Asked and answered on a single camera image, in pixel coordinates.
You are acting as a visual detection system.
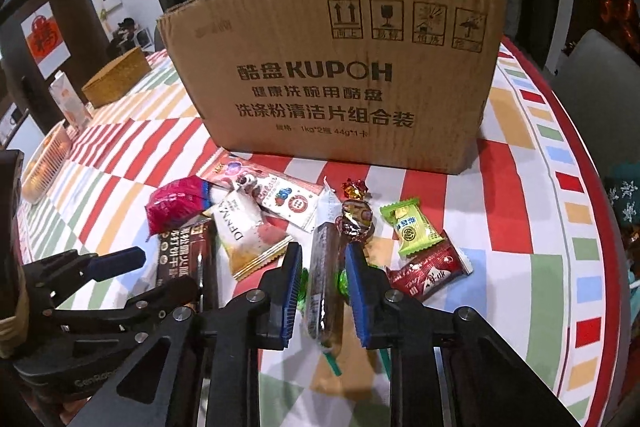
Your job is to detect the colourful checkered tablecloth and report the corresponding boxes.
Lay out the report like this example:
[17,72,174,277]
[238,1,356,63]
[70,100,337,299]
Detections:
[15,34,632,427]

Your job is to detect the dark brown biscuit packet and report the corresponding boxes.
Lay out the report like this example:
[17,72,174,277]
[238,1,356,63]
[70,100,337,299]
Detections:
[156,217,221,308]

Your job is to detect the white paper carton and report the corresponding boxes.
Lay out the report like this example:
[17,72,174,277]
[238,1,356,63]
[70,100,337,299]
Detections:
[48,72,93,132]

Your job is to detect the magenta snack packet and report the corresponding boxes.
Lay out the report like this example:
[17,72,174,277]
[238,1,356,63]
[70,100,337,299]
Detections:
[145,175,213,233]

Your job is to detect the green wrapped candy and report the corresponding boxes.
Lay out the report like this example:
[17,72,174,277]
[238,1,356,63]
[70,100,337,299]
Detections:
[298,267,351,308]

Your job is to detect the white and orange snack packet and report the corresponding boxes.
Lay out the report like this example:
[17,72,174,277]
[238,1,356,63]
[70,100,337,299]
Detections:
[207,189,296,283]

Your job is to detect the red wall poster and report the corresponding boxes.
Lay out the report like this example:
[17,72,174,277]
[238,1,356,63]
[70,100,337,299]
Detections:
[21,2,68,78]

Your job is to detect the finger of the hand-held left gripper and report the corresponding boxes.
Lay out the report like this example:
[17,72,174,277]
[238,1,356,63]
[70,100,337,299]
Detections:
[20,246,147,304]
[47,275,200,340]

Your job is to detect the long clear-wrapped brown bar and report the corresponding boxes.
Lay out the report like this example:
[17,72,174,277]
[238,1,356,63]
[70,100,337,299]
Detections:
[306,177,351,350]

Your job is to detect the grey dining chair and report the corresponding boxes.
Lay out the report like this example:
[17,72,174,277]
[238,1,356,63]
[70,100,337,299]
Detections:
[550,29,640,148]

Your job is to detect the brown cardboard box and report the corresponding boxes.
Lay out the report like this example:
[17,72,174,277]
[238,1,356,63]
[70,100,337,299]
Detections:
[156,0,512,176]

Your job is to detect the teal cloth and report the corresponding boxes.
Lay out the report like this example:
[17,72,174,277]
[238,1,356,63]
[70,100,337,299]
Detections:
[604,162,640,225]

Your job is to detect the red snack packet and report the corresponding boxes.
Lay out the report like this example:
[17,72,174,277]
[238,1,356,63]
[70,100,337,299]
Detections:
[386,239,473,303]

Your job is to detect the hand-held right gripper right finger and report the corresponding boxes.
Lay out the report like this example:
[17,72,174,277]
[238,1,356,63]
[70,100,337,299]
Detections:
[345,242,587,427]

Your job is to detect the gold foil wrapped candy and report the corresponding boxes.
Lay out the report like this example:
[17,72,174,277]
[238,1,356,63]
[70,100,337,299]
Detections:
[336,179,377,240]

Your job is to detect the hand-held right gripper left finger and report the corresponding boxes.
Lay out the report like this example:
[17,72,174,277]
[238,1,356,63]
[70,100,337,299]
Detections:
[65,242,306,427]

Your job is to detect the green snack packet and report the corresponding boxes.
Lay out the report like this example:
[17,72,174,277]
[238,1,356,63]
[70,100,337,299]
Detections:
[380,199,446,260]

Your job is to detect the woven wicker basket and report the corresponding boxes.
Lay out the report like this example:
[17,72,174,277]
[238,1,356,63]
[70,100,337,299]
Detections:
[81,46,152,108]

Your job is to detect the white basket with oranges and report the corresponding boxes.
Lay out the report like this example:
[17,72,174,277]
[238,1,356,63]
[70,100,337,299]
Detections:
[20,119,71,202]

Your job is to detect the pink lollipop packet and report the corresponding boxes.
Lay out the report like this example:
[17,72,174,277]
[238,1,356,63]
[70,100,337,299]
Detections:
[200,153,323,233]

